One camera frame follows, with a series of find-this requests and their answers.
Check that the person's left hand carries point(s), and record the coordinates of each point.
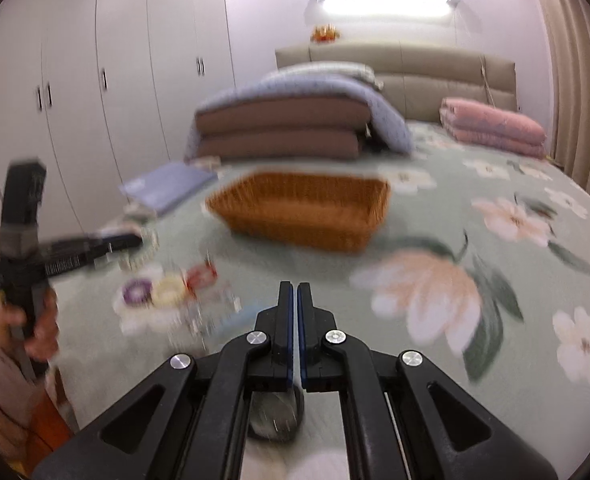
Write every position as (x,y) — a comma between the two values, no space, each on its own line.
(43,344)

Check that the orange plush toy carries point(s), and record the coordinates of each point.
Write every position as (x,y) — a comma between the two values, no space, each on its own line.
(323,34)

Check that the blue covered book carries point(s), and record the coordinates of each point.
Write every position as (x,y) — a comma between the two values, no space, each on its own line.
(164,188)

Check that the folded pink blanket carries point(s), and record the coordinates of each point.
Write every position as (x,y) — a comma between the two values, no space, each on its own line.
(471,122)

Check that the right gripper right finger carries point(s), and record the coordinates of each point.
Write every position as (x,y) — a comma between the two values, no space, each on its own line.
(403,417)

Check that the white wardrobe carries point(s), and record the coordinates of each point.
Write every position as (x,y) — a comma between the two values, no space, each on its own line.
(102,91)

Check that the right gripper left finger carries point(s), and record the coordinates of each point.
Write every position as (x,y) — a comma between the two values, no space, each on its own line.
(189,418)

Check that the folded brown and blue quilt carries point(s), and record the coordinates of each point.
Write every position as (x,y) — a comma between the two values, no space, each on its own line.
(301,116)

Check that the floral green bedspread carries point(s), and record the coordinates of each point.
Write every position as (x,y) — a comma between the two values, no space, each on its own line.
(482,263)

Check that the left forearm pink sleeve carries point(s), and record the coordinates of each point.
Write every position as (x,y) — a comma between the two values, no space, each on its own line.
(36,418)

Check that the beige curtain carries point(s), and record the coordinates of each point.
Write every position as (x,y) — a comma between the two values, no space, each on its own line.
(567,23)

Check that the brown wicker basket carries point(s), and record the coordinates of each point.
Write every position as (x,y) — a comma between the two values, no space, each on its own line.
(331,212)

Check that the beige padded headboard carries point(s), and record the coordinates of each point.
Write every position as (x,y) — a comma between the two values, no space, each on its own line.
(417,77)

